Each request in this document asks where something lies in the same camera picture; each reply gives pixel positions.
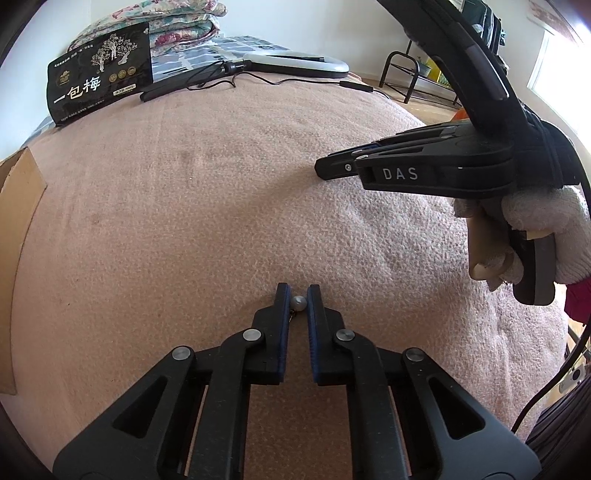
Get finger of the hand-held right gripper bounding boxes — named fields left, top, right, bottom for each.
left=351, top=121, right=476, bottom=160
left=315, top=152, right=365, bottom=183

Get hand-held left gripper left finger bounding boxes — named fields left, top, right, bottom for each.
left=53, top=283, right=293, bottom=480

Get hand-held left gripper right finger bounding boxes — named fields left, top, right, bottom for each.
left=307, top=284, right=541, bottom=480

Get brown cardboard box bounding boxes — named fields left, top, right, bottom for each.
left=0, top=148, right=48, bottom=395

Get person's right forearm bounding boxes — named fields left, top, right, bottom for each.
left=566, top=281, right=591, bottom=329

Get person's right hand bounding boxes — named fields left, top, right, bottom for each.
left=452, top=99, right=591, bottom=291

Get black metal clothes rack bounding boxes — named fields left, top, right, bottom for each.
left=379, top=39, right=462, bottom=109

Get dark hanging clothes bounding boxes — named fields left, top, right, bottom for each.
left=462, top=0, right=509, bottom=70

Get pink fleece blanket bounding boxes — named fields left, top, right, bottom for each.
left=0, top=76, right=573, bottom=480

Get window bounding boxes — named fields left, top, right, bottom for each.
left=526, top=0, right=591, bottom=102

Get black folded tripod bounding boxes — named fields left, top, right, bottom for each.
left=140, top=60, right=245, bottom=102

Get folded floral quilt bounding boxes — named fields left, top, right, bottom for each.
left=69, top=0, right=227, bottom=58

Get small white device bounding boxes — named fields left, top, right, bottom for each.
left=558, top=364, right=587, bottom=394

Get black snack bag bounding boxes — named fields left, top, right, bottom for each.
left=47, top=21, right=153, bottom=126

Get black ring light cable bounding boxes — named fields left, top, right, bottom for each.
left=185, top=65, right=375, bottom=94

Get white ring light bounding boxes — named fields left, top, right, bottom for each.
left=242, top=51, right=349, bottom=78

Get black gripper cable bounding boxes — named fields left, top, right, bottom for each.
left=510, top=175, right=591, bottom=432

